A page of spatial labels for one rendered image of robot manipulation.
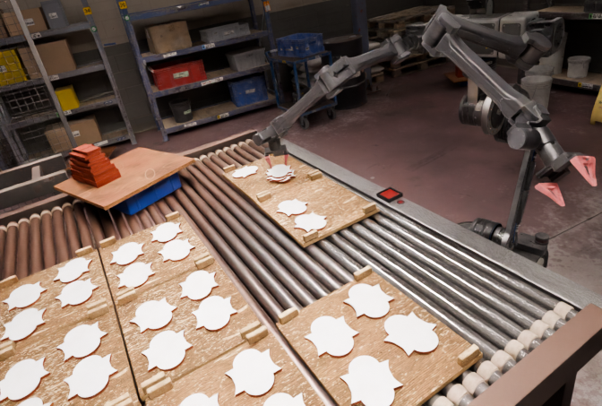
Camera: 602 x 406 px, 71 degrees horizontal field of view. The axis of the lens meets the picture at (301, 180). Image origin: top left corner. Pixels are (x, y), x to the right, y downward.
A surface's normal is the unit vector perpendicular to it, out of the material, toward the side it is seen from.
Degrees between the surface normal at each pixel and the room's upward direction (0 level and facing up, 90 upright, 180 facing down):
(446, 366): 0
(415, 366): 0
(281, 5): 90
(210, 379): 0
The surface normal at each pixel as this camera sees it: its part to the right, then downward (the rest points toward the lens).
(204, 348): -0.15, -0.88
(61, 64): 0.42, 0.36
